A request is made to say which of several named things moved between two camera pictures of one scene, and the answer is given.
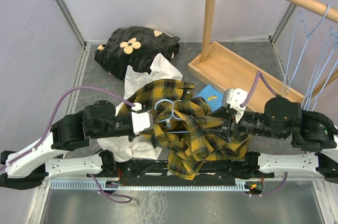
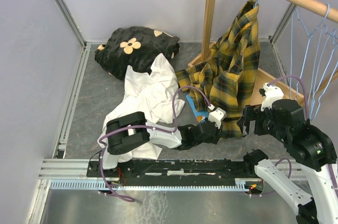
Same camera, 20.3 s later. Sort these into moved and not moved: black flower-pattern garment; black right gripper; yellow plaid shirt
Moved: yellow plaid shirt
Not moved: black flower-pattern garment; black right gripper
